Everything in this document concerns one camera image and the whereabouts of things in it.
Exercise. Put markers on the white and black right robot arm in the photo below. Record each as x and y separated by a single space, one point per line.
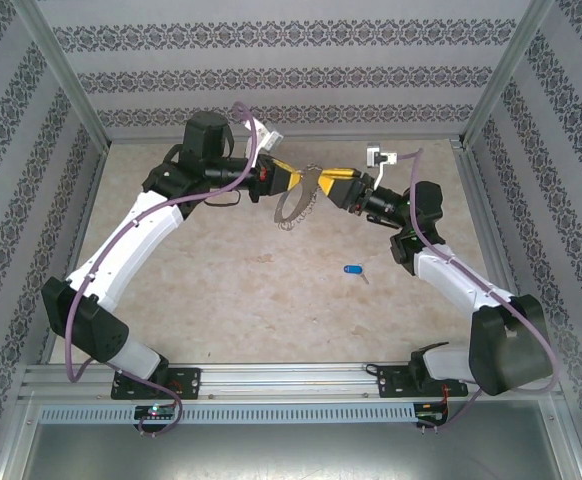
506 350

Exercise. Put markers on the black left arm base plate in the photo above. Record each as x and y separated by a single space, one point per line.
186 382

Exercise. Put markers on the blue-capped key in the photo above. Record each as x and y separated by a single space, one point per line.
352 269

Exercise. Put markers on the small circuit board green light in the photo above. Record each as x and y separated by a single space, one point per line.
156 411

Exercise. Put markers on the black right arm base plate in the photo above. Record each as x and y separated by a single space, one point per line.
391 382

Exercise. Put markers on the grey metal sheet panel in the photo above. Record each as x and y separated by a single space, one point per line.
291 452

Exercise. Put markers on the aluminium frame post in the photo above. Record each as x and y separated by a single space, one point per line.
506 75
66 75

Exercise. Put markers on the aluminium mounting rail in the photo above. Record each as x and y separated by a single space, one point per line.
281 382

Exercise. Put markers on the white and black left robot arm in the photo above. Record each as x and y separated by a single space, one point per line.
138 247

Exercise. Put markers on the grey rear frame bar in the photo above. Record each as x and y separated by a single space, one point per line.
321 138

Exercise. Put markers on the aluminium side frame bar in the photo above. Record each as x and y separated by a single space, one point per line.
82 215
481 200

